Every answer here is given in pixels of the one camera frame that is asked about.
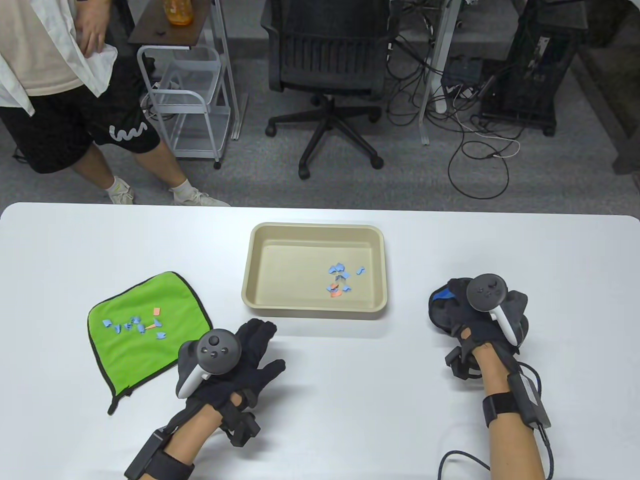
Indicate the person's left hand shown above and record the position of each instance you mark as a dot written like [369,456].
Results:
[260,345]

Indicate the person's right hand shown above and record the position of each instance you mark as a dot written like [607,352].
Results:
[477,330]

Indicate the grey and blue hand towel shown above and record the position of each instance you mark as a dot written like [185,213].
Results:
[440,315]

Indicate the paper scraps from grey cloth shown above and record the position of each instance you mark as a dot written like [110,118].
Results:
[334,270]

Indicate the paper scraps from green cloth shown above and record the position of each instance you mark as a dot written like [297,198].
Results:
[156,311]

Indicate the green hand towel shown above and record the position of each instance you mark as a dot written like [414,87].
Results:
[145,360]

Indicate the grey right hand controller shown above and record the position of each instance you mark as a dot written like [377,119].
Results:
[486,292]

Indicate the grey hand controller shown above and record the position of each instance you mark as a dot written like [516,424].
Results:
[486,292]
[217,350]

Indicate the grey left hand controller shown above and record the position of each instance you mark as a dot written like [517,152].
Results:
[217,350]

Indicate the black right glove module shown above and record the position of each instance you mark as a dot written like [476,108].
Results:
[460,365]

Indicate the black glove module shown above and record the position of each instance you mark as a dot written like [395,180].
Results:
[460,365]
[242,425]

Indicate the beige plastic tray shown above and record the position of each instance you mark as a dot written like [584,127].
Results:
[290,270]

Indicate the black left glove module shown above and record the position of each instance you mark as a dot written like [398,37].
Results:
[242,425]

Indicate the black right wrist sensor box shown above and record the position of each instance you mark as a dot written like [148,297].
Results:
[530,400]

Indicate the black wrist sensor box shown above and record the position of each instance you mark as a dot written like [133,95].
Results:
[530,400]
[145,455]

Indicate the black left wrist sensor box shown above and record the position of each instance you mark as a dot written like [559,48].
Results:
[145,455]

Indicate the white sneaker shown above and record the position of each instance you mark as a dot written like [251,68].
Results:
[121,192]
[197,196]

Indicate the black box under desk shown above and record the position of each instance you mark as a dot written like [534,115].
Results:
[462,70]

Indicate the white metal cart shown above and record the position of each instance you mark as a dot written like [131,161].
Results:
[176,93]

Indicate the black computer tower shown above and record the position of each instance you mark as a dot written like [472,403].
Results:
[530,65]

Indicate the white desk leg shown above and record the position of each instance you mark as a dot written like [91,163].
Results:
[440,50]
[227,65]

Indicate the black office chair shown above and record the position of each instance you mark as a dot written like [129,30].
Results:
[330,55]

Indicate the brown wooden side table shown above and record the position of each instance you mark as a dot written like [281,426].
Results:
[150,27]

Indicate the orange bottle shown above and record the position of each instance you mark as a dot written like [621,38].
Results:
[179,12]

